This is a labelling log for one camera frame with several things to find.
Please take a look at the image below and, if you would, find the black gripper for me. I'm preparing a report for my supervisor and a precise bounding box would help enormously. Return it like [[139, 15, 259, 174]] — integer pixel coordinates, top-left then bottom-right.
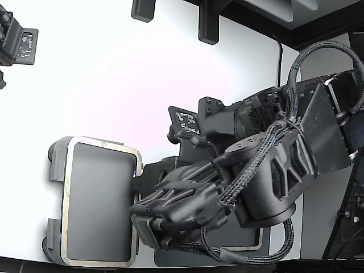
[[131, 139, 220, 200]]

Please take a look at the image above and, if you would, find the black frame with beige liner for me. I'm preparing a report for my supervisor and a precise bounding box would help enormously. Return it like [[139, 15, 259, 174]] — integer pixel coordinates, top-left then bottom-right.
[[224, 227, 264, 253], [60, 136, 143, 268]]

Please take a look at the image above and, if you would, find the gray box with clips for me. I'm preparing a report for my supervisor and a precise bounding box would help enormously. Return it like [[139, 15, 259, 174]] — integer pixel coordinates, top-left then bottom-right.
[[42, 135, 143, 268]]

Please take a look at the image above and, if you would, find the black shelf ledge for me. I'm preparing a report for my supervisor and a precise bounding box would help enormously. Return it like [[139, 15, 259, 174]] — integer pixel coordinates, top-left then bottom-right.
[[181, 0, 364, 51]]

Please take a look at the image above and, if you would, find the black equipment panel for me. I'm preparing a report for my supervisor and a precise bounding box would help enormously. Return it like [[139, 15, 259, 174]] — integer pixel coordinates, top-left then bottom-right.
[[322, 159, 364, 259]]

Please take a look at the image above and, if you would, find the gray sloped panel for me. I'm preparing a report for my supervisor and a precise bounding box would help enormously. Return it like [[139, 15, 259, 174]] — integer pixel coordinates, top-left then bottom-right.
[[246, 0, 294, 23]]

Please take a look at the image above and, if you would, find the black braided sleeve cable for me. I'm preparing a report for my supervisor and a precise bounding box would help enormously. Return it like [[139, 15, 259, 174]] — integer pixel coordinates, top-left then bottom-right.
[[198, 218, 295, 266], [217, 122, 288, 207], [162, 240, 228, 257], [287, 40, 364, 120]]

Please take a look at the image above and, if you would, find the dark gray base plate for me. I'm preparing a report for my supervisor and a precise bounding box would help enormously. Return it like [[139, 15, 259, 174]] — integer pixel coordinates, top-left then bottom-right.
[[142, 158, 271, 268]]

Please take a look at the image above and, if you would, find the long dark gray bracket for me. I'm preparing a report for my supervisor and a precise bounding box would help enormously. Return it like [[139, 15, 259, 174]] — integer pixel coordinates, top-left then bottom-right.
[[198, 0, 220, 46]]

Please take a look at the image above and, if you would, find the short dark gray bracket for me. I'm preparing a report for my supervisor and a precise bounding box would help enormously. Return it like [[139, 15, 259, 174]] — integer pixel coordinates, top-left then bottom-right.
[[130, 0, 156, 23]]

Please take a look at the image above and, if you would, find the thin black cable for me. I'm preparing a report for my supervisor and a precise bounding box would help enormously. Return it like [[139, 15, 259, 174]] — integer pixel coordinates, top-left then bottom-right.
[[268, 31, 284, 88]]

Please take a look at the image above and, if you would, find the black fixed camera module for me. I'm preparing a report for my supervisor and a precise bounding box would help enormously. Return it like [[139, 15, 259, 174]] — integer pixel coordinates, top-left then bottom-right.
[[0, 0, 39, 68]]

